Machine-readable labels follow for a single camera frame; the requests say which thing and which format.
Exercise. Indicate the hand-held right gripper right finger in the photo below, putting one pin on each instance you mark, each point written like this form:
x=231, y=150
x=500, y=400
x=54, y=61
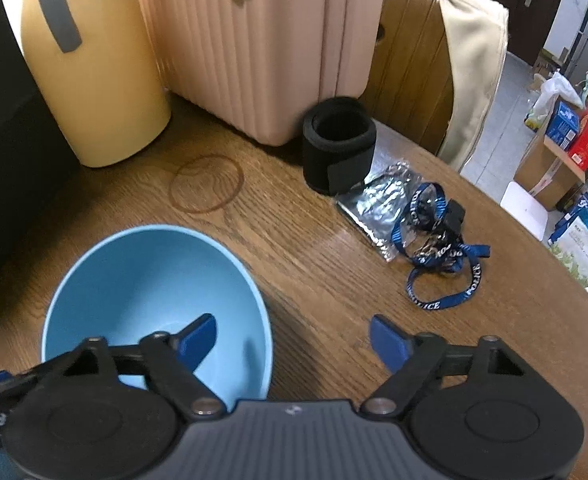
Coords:
x=389, y=345

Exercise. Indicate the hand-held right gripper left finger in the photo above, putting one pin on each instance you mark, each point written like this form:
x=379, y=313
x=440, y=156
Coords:
x=199, y=340

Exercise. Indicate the blue bowl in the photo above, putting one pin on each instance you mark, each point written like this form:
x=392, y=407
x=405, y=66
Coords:
x=139, y=285

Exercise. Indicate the silver foil packet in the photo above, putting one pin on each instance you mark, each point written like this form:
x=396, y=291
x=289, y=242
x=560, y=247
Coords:
x=374, y=200

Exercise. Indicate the black cup sleeve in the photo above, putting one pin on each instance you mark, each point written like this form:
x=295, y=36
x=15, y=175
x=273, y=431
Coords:
x=339, y=155

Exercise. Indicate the white green sack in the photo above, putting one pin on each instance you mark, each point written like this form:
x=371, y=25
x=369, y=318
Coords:
x=581, y=255

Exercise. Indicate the black paper bag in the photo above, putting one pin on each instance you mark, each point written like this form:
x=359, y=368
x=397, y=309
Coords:
x=9, y=160

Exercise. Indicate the brown cardboard box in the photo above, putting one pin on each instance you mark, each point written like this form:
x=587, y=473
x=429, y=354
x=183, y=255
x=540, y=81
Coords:
x=539, y=170

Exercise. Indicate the yellow thermos jug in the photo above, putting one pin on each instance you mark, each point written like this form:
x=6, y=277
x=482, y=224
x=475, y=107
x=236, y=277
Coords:
x=99, y=85

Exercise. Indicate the wooden chair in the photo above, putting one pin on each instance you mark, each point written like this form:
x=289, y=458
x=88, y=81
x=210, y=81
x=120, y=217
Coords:
x=409, y=70

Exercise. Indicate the blue box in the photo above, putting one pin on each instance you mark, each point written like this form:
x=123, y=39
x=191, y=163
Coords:
x=564, y=125

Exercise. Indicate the pink suitcase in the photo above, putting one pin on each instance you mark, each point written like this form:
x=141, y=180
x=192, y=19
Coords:
x=254, y=50

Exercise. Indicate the dark brown door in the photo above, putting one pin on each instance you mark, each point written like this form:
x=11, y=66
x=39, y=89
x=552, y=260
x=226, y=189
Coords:
x=514, y=5

